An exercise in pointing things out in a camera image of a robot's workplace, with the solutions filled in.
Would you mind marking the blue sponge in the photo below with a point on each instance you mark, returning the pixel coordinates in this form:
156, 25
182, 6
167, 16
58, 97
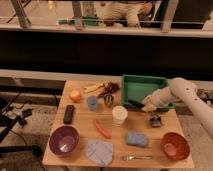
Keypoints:
136, 139

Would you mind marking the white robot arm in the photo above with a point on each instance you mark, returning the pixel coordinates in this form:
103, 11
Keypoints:
180, 89

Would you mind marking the orange carrot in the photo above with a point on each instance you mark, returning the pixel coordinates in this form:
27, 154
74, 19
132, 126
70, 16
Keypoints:
101, 129

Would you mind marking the green plastic tray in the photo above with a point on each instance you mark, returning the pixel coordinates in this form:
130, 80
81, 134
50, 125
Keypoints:
136, 87

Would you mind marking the brown dried plant bunch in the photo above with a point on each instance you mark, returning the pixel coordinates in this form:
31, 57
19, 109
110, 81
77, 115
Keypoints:
109, 88

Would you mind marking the orange red bowl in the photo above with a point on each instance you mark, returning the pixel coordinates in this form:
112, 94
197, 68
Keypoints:
175, 146

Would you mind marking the small blue cup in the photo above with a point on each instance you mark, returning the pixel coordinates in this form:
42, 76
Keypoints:
92, 102

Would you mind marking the orange fruit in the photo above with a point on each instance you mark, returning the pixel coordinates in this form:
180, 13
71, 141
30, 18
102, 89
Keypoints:
75, 96

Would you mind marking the person in background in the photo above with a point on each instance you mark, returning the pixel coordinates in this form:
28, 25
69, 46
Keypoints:
132, 11

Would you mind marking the silver fork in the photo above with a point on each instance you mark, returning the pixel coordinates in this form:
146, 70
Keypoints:
133, 157

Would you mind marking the black remote control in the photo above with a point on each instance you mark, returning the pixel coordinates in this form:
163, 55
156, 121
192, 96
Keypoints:
68, 114

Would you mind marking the white paper cup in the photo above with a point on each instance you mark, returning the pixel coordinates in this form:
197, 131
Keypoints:
119, 114

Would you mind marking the grey blue folded cloth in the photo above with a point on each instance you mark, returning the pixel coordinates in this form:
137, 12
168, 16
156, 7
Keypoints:
100, 152

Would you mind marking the purple bowl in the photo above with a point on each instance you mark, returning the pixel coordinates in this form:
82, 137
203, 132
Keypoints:
64, 140

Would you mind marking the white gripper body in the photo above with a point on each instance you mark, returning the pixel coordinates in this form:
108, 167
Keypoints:
151, 103

